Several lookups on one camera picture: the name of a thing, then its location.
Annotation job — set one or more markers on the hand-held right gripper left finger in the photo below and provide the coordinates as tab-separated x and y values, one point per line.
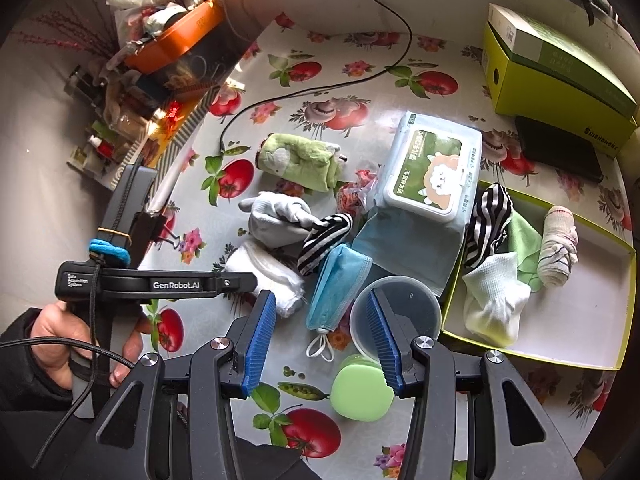
257	345

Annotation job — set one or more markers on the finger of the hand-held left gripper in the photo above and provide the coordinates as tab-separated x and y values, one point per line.
237	282

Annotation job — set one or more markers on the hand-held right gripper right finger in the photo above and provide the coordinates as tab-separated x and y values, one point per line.
385	345

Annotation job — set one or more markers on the white fluffy towel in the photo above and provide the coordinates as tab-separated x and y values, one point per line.
265	275

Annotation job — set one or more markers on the grey white glove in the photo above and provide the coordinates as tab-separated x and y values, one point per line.
275	222

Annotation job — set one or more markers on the blue face mask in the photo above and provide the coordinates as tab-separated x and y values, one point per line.
337	285

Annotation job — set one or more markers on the black white striped sock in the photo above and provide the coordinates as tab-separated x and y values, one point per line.
487	225
325	240

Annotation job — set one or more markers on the green cloth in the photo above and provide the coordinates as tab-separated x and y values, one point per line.
525	250

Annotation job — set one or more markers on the white sock pink stripes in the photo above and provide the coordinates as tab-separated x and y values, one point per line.
560	245

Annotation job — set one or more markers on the person's left forearm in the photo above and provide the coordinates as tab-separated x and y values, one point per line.
20	370

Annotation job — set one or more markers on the person's left hand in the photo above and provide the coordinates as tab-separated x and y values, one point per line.
55	330

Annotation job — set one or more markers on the green square case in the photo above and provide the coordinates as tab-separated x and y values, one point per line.
360	395

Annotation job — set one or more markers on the yellow rubber band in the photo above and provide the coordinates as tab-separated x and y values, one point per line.
115	232

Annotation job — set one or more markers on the clear round plastic container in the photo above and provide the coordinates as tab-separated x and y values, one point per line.
425	305

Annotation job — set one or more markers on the black binder clip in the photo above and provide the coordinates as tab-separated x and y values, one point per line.
155	230

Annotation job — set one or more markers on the grey blue pouch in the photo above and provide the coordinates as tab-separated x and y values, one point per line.
410	250

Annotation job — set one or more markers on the yellow patterned box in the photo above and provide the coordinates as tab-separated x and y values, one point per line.
145	155

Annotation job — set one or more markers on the green plush towel roll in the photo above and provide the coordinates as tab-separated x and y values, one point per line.
295	160

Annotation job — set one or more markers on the wet wipes pack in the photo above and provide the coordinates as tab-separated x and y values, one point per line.
430	170

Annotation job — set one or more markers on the dark printed box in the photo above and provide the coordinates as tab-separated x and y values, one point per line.
200	72

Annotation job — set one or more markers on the orange tray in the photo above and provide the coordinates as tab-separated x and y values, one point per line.
170	42

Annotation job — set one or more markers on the red dried twigs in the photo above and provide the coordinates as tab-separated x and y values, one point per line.
65	35

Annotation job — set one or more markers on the black flat box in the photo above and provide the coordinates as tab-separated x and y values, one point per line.
560	152

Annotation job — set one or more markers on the green shoe box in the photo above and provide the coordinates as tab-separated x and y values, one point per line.
550	100

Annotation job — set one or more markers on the green white carton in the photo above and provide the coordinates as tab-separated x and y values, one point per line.
560	55

